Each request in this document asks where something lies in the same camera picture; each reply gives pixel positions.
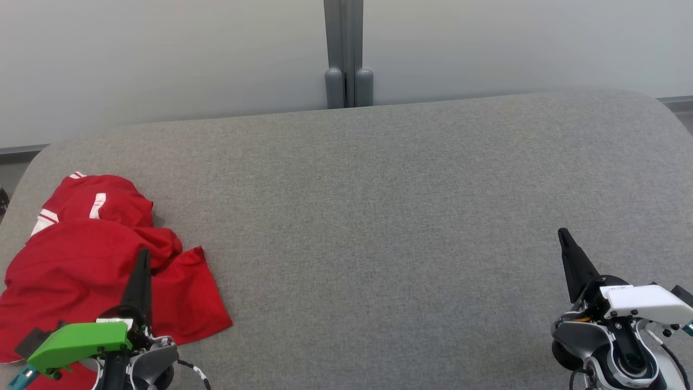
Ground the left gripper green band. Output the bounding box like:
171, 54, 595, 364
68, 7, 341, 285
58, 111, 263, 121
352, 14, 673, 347
26, 248, 153, 379

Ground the left camera cable teal plug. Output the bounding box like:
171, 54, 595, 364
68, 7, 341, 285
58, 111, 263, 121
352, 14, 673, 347
8, 365, 40, 390

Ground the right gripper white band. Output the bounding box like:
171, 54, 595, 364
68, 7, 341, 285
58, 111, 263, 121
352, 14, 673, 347
558, 227, 693, 324

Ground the narrow grey partition post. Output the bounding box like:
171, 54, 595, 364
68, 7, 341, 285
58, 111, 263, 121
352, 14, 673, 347
323, 0, 374, 109

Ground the red and white garment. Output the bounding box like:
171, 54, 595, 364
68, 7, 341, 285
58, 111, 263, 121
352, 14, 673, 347
0, 171, 234, 390

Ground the black white striped cable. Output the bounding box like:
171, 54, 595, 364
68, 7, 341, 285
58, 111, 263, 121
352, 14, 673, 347
176, 359, 212, 390

